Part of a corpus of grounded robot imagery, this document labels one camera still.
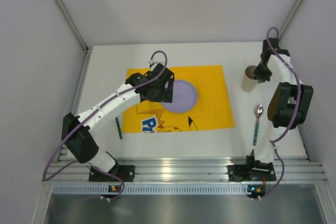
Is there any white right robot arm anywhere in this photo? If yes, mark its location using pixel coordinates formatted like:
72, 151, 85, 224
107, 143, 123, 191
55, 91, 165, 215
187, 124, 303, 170
251, 38, 313, 164

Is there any lilac plastic plate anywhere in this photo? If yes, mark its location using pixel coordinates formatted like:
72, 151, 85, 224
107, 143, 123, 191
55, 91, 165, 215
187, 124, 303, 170
162, 80, 198, 113

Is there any aluminium corner post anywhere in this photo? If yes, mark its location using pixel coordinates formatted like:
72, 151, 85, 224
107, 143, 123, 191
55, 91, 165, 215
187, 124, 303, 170
278, 0, 305, 40
54, 0, 89, 52

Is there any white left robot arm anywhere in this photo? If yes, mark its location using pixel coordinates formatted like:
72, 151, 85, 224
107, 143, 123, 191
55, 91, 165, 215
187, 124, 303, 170
62, 63, 174, 174

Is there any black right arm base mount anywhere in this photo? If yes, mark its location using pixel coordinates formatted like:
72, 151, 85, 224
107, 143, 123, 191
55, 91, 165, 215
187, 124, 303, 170
227, 165, 276, 182

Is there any left aluminium corner post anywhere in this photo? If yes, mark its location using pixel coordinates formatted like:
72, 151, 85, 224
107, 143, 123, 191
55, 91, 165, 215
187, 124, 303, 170
54, 0, 89, 52

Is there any right aluminium corner post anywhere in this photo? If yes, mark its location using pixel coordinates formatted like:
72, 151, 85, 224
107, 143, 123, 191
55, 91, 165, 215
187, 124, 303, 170
278, 0, 305, 40

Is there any yellow Pikachu cloth placemat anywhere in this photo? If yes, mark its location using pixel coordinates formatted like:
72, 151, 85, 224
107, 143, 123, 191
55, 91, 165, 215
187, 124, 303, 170
122, 65, 235, 133

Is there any grey slotted cable duct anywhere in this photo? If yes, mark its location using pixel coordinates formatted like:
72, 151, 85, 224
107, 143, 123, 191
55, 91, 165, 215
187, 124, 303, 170
52, 184, 266, 196

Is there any aluminium rail frame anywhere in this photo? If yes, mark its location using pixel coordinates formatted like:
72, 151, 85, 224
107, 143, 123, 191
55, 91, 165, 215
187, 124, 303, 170
46, 158, 328, 184

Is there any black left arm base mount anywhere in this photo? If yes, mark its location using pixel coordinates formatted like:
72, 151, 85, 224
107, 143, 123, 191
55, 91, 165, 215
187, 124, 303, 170
89, 165, 135, 182

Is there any fork with green handle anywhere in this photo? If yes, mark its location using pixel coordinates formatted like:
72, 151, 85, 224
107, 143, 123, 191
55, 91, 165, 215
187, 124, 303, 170
115, 117, 123, 140

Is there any beige paper cup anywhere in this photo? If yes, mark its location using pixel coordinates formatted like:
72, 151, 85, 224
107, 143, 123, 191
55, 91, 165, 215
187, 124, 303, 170
241, 66, 258, 92

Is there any spoon with green handle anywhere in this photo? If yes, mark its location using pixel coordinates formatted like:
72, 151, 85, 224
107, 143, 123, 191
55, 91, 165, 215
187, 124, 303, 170
253, 104, 264, 146

